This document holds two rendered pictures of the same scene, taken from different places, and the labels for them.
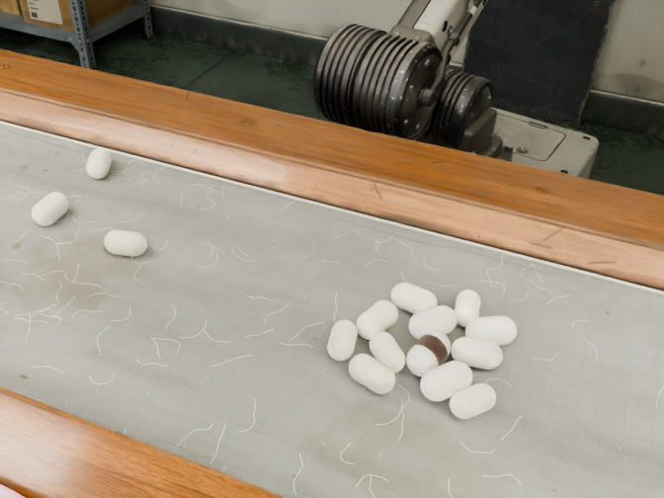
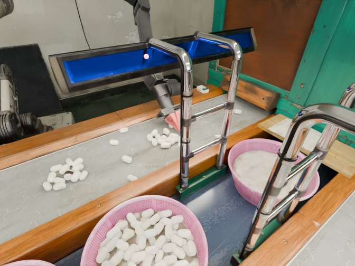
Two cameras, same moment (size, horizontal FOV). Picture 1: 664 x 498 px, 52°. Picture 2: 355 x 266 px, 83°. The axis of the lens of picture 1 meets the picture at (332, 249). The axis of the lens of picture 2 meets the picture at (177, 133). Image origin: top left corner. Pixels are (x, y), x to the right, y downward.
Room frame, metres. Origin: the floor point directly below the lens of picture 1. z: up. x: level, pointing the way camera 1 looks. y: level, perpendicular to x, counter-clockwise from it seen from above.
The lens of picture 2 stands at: (-0.19, 0.08, 1.22)
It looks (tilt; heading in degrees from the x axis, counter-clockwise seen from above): 36 degrees down; 306
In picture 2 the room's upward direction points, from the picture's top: straight up
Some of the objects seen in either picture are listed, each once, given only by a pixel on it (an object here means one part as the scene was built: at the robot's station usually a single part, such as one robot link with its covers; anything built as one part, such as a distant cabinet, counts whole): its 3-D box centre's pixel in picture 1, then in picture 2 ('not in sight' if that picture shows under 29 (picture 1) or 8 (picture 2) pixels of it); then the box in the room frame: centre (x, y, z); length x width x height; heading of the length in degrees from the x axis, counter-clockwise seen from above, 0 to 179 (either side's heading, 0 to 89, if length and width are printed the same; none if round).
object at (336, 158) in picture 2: not in sight; (308, 139); (-0.24, -0.67, 0.77); 0.33 x 0.15 x 0.01; 160
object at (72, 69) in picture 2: not in sight; (176, 51); (0.16, -0.40, 1.08); 0.62 x 0.08 x 0.07; 70
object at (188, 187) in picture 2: not in sight; (189, 118); (0.08, -0.37, 0.90); 0.20 x 0.19 x 0.45; 70
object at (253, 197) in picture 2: not in sight; (267, 174); (-0.17, -0.46, 0.72); 0.27 x 0.27 x 0.10
